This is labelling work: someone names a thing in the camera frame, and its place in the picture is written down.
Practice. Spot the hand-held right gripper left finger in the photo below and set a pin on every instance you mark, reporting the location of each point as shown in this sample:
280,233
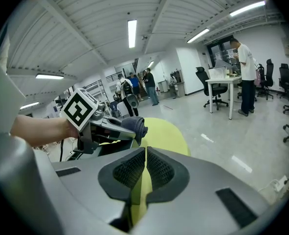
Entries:
90,180

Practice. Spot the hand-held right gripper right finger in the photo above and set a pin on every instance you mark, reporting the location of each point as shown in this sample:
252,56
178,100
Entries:
198,195

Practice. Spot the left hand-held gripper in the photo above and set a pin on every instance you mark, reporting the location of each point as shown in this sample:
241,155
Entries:
78,108

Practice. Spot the dark grey cloth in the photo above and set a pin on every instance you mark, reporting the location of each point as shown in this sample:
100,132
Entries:
134,126

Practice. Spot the person's left forearm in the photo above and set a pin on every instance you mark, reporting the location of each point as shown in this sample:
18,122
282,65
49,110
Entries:
41,128

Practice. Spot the grey cabinet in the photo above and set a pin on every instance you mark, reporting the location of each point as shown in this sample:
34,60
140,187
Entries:
179,84

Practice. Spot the white power strip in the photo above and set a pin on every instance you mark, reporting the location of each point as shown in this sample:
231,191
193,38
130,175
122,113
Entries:
281,183

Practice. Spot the ceiling light tube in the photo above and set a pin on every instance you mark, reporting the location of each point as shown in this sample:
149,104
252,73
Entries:
29,105
247,8
198,35
49,77
132,33

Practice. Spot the white table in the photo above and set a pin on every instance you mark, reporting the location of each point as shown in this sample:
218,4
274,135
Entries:
222,81

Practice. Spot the white basket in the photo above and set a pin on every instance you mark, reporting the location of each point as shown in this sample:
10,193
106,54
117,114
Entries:
217,73

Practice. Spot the black glass door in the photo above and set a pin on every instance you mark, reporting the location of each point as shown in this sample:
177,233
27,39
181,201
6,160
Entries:
217,55

